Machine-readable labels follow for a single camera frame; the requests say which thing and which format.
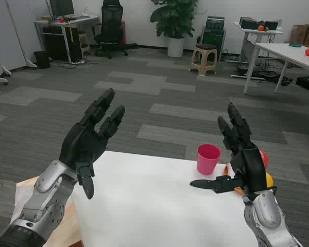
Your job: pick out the pink plastic cup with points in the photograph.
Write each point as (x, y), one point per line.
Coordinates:
(207, 162)

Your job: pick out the white desk with black equipment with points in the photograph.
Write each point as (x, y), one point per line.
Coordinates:
(260, 31)

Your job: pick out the yellow lemon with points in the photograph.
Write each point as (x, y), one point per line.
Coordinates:
(269, 180)

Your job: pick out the beige plastic stool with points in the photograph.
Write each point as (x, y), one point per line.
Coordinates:
(204, 47)

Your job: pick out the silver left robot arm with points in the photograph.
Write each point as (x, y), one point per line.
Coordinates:
(46, 205)

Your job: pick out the tan and red tissue box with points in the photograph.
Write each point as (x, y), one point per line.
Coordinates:
(69, 223)

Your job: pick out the black equipment boxes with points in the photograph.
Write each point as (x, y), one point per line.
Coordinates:
(249, 24)

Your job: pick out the black cabinet under desk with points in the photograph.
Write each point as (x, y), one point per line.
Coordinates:
(54, 43)

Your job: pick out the orange plate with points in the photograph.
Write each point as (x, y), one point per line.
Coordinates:
(226, 170)

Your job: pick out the black box on floor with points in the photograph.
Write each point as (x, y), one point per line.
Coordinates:
(307, 82)

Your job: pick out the green and black crate stack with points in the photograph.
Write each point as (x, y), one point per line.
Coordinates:
(213, 36)

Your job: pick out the white plant pot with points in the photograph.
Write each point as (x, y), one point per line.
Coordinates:
(175, 47)

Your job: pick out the white tissue sheet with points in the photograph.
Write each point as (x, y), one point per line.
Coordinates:
(21, 195)

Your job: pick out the black bag on floor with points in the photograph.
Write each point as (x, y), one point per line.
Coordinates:
(275, 77)

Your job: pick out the black computer monitor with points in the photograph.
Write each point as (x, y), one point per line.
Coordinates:
(63, 7)

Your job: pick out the white room divider panel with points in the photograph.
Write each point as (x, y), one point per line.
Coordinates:
(5, 31)

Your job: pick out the red apple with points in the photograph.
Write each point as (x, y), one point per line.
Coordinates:
(264, 158)

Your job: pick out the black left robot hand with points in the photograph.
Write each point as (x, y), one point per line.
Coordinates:
(79, 146)

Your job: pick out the teal plate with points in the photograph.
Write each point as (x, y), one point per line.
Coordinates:
(295, 45)

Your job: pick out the green potted plant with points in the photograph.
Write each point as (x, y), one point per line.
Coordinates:
(173, 18)

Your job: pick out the large white table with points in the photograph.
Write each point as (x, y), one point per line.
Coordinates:
(280, 50)

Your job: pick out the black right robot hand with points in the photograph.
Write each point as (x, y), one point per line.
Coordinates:
(249, 167)

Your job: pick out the white power strip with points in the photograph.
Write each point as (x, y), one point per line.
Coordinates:
(78, 62)

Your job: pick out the small wooden stool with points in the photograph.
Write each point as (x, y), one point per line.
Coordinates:
(83, 38)

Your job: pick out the black office chair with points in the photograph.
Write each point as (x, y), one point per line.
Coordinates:
(112, 23)

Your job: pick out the white desk with monitor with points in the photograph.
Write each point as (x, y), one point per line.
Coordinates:
(67, 22)

